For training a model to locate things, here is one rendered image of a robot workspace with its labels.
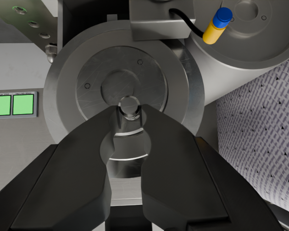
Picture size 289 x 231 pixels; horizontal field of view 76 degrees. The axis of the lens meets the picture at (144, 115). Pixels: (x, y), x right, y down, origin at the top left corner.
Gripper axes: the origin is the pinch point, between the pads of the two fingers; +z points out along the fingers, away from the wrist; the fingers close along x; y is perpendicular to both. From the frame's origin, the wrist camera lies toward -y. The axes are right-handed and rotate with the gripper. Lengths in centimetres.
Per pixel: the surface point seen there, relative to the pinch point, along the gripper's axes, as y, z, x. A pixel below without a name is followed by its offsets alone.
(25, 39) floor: 32, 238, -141
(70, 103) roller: 1.1, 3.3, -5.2
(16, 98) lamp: 15.2, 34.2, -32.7
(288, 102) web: 4.3, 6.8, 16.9
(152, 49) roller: -2.3, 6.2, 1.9
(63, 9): -5.5, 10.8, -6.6
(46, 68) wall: 65, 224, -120
